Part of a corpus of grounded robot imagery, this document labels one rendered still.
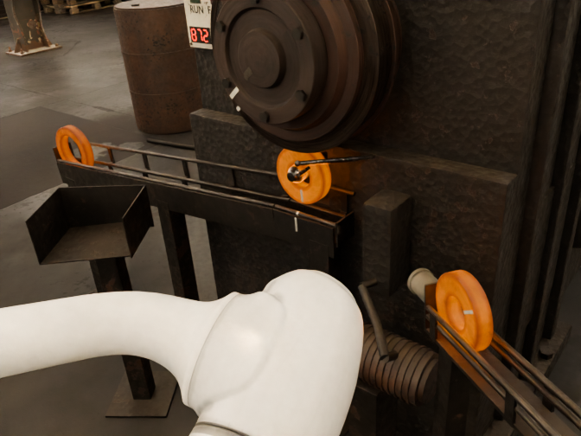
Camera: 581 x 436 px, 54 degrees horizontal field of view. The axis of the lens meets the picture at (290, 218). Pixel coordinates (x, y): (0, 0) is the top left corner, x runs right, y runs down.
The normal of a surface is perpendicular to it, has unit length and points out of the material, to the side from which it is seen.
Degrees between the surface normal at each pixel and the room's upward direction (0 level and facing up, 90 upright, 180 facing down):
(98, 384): 0
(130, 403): 0
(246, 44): 90
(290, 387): 35
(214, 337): 29
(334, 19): 66
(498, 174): 0
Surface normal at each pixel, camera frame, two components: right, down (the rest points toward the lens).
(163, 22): 0.33, 0.43
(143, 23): -0.13, 0.48
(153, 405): -0.07, -0.88
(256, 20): -0.63, 0.41
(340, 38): 0.37, 0.18
